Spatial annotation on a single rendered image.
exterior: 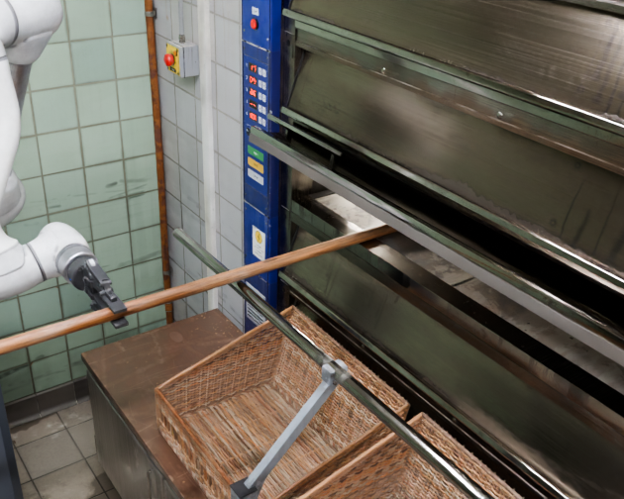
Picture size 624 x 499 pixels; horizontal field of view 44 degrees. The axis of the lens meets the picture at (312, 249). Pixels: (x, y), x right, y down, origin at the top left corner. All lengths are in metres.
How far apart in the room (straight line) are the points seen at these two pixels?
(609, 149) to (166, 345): 1.70
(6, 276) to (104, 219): 1.17
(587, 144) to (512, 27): 0.27
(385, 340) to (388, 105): 0.61
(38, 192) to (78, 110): 0.33
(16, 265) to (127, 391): 0.72
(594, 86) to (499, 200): 0.32
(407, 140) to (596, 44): 0.53
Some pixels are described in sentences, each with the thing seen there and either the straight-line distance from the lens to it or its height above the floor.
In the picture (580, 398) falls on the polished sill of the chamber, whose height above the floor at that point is 1.16.
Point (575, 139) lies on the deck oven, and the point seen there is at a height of 1.66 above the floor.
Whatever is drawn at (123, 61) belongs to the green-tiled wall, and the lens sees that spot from 2.89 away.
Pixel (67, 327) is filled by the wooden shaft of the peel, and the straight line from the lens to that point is 1.70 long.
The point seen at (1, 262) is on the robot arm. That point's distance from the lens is 1.93.
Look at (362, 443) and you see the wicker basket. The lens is 1.98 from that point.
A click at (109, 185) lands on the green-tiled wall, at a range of 3.01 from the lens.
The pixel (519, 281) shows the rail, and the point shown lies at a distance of 1.44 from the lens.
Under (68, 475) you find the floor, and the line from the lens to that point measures 3.10.
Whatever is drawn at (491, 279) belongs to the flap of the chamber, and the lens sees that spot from 1.48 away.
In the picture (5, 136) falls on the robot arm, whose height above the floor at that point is 1.49.
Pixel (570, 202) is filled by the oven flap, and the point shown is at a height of 1.54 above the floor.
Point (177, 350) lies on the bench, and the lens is 2.64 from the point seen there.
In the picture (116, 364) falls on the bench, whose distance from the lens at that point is 2.61.
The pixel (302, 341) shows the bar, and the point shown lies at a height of 1.17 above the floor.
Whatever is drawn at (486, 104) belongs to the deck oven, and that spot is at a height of 1.66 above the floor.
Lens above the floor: 2.14
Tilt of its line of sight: 29 degrees down
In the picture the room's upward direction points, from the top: 2 degrees clockwise
